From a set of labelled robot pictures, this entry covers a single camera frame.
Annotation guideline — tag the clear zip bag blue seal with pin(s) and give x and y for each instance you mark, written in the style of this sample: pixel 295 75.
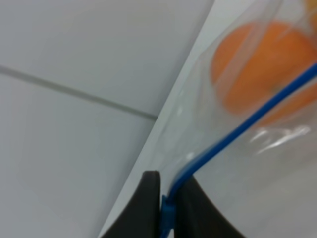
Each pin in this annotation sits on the clear zip bag blue seal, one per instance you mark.
pixel 265 181

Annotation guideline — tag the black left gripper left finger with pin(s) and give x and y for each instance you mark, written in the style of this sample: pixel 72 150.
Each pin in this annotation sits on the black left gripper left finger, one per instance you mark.
pixel 140 218

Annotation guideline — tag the orange fruit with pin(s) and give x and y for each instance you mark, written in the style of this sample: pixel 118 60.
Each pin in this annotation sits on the orange fruit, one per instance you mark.
pixel 278 59

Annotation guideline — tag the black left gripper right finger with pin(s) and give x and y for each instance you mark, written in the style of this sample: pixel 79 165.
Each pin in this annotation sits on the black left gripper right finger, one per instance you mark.
pixel 197 217

